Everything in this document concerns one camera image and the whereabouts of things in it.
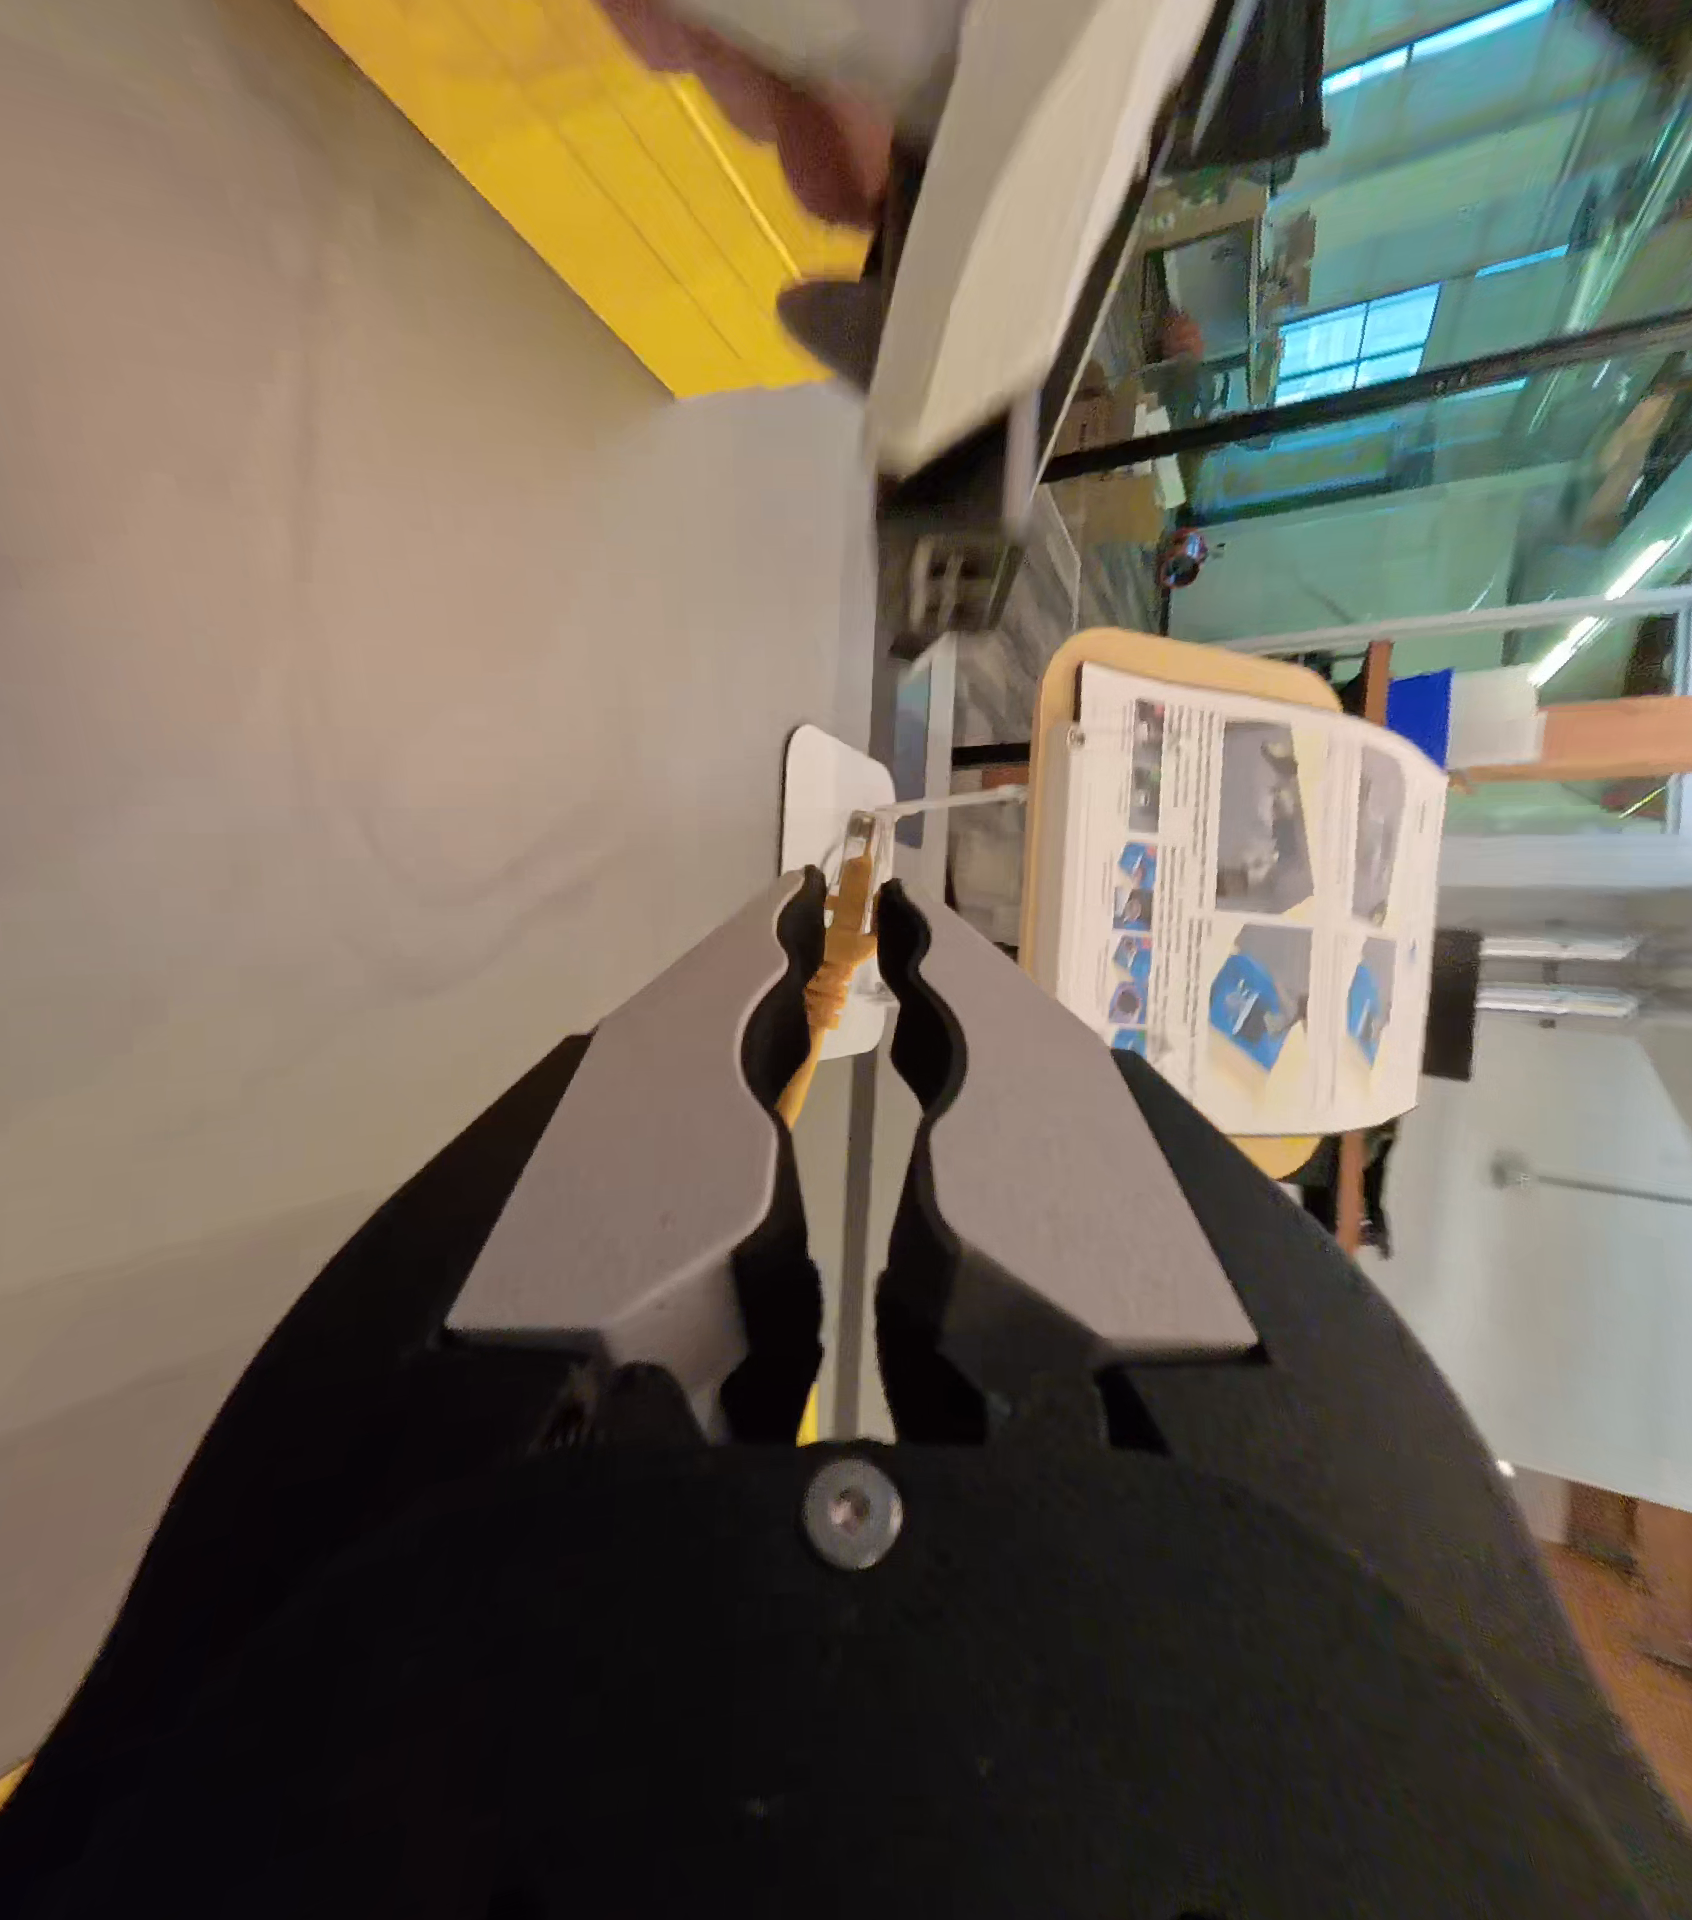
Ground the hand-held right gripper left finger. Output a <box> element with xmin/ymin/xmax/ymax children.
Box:
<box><xmin>445</xmin><ymin>867</ymin><xmax>831</xmax><ymax>1429</ymax></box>

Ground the yellow plastic bin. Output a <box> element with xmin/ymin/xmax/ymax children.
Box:
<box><xmin>290</xmin><ymin>0</ymin><xmax>879</xmax><ymax>401</ymax></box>

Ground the person's left hand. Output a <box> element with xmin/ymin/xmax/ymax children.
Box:
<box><xmin>602</xmin><ymin>0</ymin><xmax>908</xmax><ymax>230</ymax></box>

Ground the glass partition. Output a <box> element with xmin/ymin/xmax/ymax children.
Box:
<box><xmin>1040</xmin><ymin>0</ymin><xmax>1692</xmax><ymax>648</ymax></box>

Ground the wooden beam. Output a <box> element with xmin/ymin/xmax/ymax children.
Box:
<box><xmin>1447</xmin><ymin>690</ymin><xmax>1692</xmax><ymax>783</ymax></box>

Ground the white mount plate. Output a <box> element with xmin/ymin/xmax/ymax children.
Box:
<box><xmin>780</xmin><ymin>725</ymin><xmax>897</xmax><ymax>1061</ymax></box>

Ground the printed instruction sheet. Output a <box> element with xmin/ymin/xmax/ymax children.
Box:
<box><xmin>1057</xmin><ymin>662</ymin><xmax>1452</xmax><ymax>1142</ymax></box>

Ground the blue box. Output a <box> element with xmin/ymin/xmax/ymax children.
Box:
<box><xmin>1386</xmin><ymin>671</ymin><xmax>1456</xmax><ymax>783</ymax></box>

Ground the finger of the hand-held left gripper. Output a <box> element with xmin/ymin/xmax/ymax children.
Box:
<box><xmin>869</xmin><ymin>0</ymin><xmax>1224</xmax><ymax>483</ymax></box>

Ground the thin metal rod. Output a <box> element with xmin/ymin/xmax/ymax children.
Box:
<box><xmin>860</xmin><ymin>783</ymin><xmax>1036</xmax><ymax>843</ymax></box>

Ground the orange ethernet cable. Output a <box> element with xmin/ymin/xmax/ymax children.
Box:
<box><xmin>775</xmin><ymin>859</ymin><xmax>887</xmax><ymax>1130</ymax></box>

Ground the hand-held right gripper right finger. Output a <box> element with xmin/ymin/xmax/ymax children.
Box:
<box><xmin>869</xmin><ymin>876</ymin><xmax>1267</xmax><ymax>1435</ymax></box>

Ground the black chair backrest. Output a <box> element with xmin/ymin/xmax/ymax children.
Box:
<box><xmin>1177</xmin><ymin>0</ymin><xmax>1332</xmax><ymax>171</ymax></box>

